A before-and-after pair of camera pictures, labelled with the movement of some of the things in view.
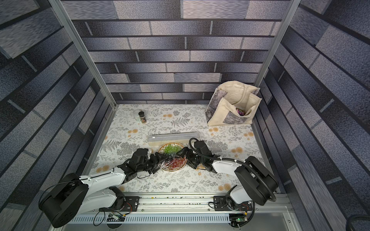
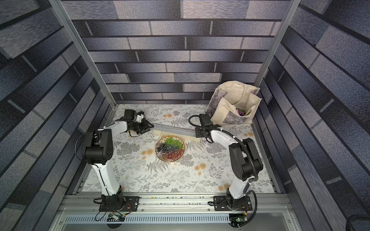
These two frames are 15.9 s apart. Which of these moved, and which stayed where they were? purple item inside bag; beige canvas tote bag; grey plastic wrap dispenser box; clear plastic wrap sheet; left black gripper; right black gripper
Moved: right black gripper; clear plastic wrap sheet; grey plastic wrap dispenser box; left black gripper
Stayed: purple item inside bag; beige canvas tote bag
